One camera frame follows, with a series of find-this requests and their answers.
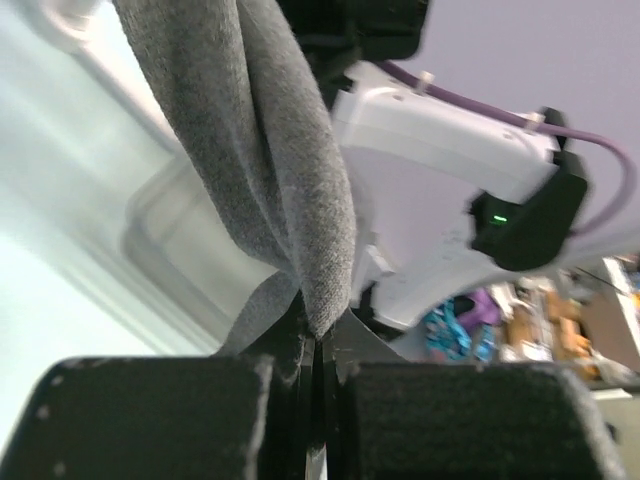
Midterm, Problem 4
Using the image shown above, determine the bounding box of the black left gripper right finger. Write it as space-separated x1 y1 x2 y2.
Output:
322 313 627 479

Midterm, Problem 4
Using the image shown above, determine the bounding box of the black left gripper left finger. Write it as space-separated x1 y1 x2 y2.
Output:
1 356 306 479

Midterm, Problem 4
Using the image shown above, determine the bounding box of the grey sock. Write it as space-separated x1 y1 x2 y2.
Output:
115 1 356 355

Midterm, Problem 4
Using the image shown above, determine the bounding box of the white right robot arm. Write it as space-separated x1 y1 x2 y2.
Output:
282 1 588 339

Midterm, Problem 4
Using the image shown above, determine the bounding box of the clear plastic bin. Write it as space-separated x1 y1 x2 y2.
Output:
122 156 275 354

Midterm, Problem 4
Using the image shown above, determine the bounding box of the white drying rack stand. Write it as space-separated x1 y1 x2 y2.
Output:
34 1 184 155

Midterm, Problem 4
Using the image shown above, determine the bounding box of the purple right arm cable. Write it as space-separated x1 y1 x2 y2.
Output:
377 59 640 236

